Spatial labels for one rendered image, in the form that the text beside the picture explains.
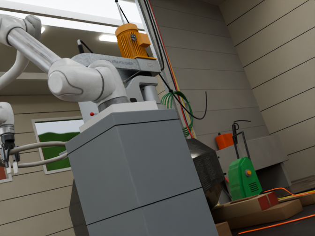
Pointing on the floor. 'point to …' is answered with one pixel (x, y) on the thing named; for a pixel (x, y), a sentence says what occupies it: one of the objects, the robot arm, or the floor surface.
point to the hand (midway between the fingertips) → (12, 168)
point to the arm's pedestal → (138, 177)
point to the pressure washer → (243, 176)
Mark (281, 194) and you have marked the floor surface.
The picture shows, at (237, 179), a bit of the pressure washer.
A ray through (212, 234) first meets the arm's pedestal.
